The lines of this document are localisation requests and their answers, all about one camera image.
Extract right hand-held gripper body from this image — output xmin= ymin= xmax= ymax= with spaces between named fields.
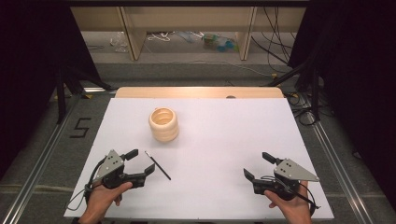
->
xmin=251 ymin=157 xmax=320 ymax=202

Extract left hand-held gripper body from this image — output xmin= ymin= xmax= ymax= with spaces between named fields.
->
xmin=92 ymin=148 xmax=148 ymax=190

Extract thin black pen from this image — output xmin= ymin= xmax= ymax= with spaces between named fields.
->
xmin=144 ymin=150 xmax=172 ymax=181

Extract cream ribbed pen holder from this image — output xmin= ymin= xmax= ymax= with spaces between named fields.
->
xmin=148 ymin=106 xmax=180 ymax=144

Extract person's left hand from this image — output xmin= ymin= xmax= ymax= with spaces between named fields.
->
xmin=81 ymin=181 xmax=134 ymax=222

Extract person's right hand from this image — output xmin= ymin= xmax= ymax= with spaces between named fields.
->
xmin=263 ymin=181 xmax=313 ymax=224

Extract white table cover sheet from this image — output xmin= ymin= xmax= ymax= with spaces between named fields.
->
xmin=64 ymin=97 xmax=334 ymax=220

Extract black metal stand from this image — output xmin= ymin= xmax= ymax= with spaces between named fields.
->
xmin=55 ymin=66 xmax=114 ymax=125
xmin=264 ymin=59 xmax=322 ymax=122

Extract wooden table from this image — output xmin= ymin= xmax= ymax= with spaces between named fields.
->
xmin=114 ymin=86 xmax=285 ymax=100

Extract clear plastic bag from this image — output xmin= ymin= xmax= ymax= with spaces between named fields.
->
xmin=109 ymin=31 xmax=129 ymax=53

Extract black curtain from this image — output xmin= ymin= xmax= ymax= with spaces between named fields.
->
xmin=0 ymin=0 xmax=106 ymax=180
xmin=288 ymin=0 xmax=396 ymax=206

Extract light wooden shelf unit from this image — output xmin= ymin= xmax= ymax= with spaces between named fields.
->
xmin=70 ymin=6 xmax=307 ymax=62

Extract green and blue plastic bottles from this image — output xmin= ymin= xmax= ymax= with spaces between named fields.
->
xmin=202 ymin=32 xmax=239 ymax=53

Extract left hand-held gripper cable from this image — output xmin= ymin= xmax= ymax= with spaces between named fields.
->
xmin=64 ymin=157 xmax=108 ymax=213

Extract hand-held gripper cable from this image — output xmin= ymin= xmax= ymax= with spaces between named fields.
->
xmin=64 ymin=157 xmax=108 ymax=213
xmin=261 ymin=175 xmax=321 ymax=217

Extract right hand-held gripper cable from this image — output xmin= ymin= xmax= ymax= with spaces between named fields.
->
xmin=261 ymin=175 xmax=321 ymax=217

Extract metal floor rail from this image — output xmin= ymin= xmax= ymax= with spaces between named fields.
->
xmin=299 ymin=99 xmax=376 ymax=224
xmin=0 ymin=92 xmax=82 ymax=224

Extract bundle of black cables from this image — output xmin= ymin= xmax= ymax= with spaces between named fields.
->
xmin=250 ymin=6 xmax=298 ymax=75

